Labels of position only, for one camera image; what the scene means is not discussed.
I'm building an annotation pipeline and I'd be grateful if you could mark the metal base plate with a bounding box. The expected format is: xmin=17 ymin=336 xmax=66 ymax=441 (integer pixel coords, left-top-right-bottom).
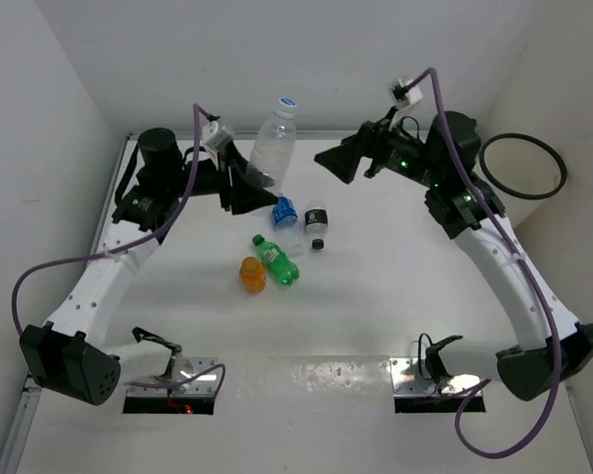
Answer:
xmin=127 ymin=356 xmax=225 ymax=398
xmin=389 ymin=356 xmax=480 ymax=399

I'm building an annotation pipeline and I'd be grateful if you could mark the white bin black rim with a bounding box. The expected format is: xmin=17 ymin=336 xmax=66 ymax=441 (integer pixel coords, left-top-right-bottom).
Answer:
xmin=477 ymin=132 xmax=568 ymax=227

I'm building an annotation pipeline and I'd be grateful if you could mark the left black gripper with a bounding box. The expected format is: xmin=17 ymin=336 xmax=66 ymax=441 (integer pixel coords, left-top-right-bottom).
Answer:
xmin=164 ymin=138 xmax=276 ymax=213

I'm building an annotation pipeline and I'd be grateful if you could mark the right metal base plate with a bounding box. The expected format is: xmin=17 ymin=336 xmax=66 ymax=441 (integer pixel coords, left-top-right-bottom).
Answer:
xmin=389 ymin=356 xmax=480 ymax=399

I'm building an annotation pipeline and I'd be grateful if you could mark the black-label small bottle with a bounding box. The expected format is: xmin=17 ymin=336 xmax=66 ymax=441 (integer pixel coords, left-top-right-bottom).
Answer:
xmin=303 ymin=200 xmax=329 ymax=252

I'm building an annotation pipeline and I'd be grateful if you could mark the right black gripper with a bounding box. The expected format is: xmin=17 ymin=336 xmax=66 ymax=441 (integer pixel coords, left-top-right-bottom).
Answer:
xmin=314 ymin=105 xmax=443 ymax=189

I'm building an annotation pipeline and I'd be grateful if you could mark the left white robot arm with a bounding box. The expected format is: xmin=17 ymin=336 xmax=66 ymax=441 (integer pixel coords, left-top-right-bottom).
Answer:
xmin=19 ymin=119 xmax=278 ymax=406

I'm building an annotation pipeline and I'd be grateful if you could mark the green plastic bottle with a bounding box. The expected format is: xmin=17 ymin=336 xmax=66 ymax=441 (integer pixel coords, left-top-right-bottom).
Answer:
xmin=252 ymin=234 xmax=300 ymax=286

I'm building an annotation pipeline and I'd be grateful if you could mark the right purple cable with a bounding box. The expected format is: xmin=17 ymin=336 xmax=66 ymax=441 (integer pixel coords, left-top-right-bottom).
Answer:
xmin=404 ymin=66 xmax=562 ymax=460

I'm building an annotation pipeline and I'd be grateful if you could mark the purple cable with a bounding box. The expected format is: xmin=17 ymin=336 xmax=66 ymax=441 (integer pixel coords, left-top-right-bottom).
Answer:
xmin=404 ymin=66 xmax=562 ymax=460
xmin=11 ymin=102 xmax=227 ymax=401

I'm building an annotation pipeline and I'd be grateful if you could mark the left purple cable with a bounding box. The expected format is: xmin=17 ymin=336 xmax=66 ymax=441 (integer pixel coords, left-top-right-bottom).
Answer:
xmin=11 ymin=102 xmax=227 ymax=401

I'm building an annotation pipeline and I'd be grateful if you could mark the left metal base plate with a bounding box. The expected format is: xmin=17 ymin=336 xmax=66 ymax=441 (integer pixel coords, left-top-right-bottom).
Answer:
xmin=127 ymin=356 xmax=225 ymax=398

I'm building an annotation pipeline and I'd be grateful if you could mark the clear plastic bottle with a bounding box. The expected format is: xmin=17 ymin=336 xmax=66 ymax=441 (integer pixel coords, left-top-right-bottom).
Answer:
xmin=244 ymin=97 xmax=297 ymax=195

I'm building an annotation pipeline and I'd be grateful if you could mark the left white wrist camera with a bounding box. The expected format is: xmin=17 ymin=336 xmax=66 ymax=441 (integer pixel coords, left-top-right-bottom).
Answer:
xmin=202 ymin=118 xmax=234 ymax=153

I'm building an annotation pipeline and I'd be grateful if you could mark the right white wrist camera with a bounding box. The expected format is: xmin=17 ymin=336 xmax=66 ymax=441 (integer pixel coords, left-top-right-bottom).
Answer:
xmin=387 ymin=77 xmax=423 ymax=110

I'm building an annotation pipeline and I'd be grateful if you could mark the orange juice bottle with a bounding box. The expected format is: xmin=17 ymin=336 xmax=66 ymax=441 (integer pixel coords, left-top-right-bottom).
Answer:
xmin=239 ymin=257 xmax=266 ymax=294

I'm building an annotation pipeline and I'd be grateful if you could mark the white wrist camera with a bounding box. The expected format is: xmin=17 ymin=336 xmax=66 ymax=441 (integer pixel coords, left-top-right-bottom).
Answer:
xmin=202 ymin=118 xmax=234 ymax=153
xmin=387 ymin=77 xmax=423 ymax=110

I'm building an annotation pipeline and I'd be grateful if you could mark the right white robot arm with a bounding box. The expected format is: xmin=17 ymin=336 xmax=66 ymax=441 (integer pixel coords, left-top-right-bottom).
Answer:
xmin=314 ymin=112 xmax=593 ymax=401

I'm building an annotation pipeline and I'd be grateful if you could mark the blue-label plastic bottle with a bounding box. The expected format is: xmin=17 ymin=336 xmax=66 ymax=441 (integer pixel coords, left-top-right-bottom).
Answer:
xmin=272 ymin=196 xmax=304 ymax=257

